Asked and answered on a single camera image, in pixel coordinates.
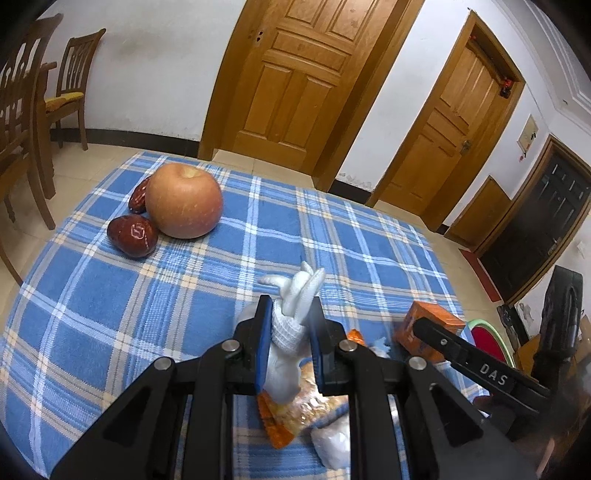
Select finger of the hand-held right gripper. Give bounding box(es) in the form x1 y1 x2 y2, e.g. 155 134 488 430
412 318 551 408

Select dark shoe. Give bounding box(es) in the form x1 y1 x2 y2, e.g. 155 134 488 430
499 305 523 332

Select red-yellow apple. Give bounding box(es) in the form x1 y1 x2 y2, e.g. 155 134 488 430
145 162 223 239

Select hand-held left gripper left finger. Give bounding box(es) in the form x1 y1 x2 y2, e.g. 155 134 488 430
50 294 274 480

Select orange snack packet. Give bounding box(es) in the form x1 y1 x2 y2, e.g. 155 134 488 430
256 329 368 450

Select red doormat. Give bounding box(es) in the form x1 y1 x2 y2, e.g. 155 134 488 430
458 248 502 303

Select black entrance door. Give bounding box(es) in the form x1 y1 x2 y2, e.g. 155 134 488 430
471 135 591 305

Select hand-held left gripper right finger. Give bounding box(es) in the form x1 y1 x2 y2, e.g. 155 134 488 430
308 295 539 480

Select wooden chair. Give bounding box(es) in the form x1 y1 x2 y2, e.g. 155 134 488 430
44 28 107 151
0 13 64 232

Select wooden cabinet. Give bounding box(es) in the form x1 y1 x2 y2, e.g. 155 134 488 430
513 335 543 372

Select beige wall box panel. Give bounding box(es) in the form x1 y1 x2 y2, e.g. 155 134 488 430
516 114 540 155

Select blue plaid tablecloth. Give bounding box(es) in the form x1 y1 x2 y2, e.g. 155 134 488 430
0 150 490 480

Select low wooden wall panel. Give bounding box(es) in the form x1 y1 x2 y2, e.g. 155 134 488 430
444 175 512 250

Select red date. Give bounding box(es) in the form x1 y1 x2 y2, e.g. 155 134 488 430
128 176 153 214
107 215 158 258

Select wooden panel door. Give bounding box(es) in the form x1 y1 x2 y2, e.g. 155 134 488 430
198 0 426 192
367 10 527 232

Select orange tissue box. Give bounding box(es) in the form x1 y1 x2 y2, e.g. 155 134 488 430
394 300 466 366

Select yellow seat cushion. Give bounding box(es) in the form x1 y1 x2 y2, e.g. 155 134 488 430
45 91 86 112

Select white foam fruit net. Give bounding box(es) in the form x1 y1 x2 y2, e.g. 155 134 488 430
238 261 326 403

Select white plastic bag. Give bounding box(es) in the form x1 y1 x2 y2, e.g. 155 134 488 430
310 408 352 468

